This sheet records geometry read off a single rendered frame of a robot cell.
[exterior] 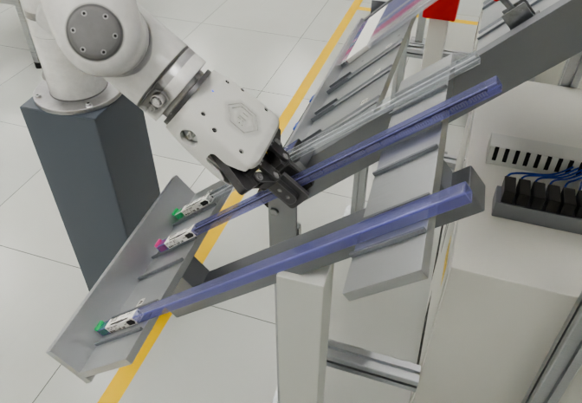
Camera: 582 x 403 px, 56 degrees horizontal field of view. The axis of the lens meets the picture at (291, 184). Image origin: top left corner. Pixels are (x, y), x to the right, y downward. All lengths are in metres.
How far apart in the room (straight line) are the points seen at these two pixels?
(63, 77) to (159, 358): 0.79
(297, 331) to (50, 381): 1.01
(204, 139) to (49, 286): 1.33
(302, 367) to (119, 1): 0.54
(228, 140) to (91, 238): 0.94
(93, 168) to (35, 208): 0.88
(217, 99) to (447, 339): 0.70
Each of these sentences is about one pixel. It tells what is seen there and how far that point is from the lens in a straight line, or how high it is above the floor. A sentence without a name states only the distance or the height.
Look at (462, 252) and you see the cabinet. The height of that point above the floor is 0.62.
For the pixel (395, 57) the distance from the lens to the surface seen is 1.03.
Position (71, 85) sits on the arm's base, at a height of 0.75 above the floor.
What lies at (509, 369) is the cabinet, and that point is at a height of 0.39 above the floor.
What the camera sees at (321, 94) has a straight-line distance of 1.14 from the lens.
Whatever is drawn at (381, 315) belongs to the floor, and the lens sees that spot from 1.65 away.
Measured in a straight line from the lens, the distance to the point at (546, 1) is 0.78.
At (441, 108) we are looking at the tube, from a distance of 0.53.
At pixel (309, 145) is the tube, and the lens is 0.69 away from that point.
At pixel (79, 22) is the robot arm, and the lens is 0.50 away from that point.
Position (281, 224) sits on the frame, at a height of 0.67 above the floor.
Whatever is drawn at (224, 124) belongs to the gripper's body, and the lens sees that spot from 0.57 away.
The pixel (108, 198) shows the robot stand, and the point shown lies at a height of 0.48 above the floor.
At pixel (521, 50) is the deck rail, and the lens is 0.73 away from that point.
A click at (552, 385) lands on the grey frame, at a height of 0.43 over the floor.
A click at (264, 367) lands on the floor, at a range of 1.53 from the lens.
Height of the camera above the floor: 1.31
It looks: 40 degrees down
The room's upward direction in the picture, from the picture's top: straight up
